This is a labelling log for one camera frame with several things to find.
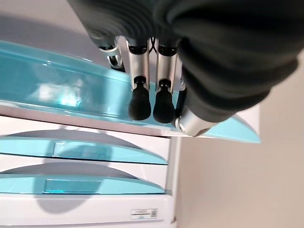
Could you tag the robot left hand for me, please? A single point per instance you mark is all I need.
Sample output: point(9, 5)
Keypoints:
point(225, 47)

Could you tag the blue front cart drawer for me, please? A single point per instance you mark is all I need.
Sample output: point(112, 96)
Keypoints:
point(47, 78)
point(95, 149)
point(118, 186)

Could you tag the cart label sticker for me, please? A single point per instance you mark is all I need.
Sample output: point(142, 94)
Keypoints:
point(143, 215)

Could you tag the white medical trolley cart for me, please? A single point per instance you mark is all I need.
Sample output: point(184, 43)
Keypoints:
point(95, 209)

